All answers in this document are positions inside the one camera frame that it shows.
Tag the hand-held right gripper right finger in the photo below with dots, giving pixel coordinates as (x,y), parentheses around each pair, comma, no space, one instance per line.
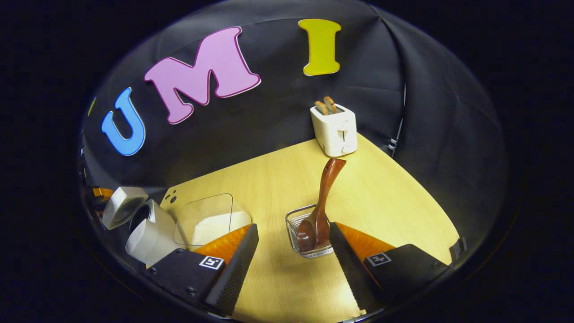
(350,269)

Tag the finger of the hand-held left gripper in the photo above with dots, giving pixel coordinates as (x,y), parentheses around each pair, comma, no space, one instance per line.
(103,193)

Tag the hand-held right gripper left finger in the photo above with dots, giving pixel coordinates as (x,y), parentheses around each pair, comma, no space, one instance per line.
(237,269)

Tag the white rice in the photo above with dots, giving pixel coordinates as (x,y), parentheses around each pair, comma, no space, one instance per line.
(215,226)

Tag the brown wooden spoon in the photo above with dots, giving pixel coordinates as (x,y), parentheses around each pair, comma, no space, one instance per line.
(320,211)

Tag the white rice cooker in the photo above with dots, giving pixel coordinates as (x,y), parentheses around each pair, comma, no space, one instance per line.
(148,242)

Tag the clear plastic container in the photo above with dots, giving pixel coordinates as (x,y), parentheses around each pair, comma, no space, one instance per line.
(202,206)

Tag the black table clamp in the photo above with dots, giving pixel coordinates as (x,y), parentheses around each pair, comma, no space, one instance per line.
(458,248)

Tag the white toaster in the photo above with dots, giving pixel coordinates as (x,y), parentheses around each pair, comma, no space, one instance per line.
(336,132)

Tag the black backdrop cloth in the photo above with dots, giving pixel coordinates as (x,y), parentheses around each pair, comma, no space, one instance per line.
(269,116)

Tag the toasted bread slice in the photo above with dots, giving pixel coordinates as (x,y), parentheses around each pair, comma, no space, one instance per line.
(331,104)
(321,108)

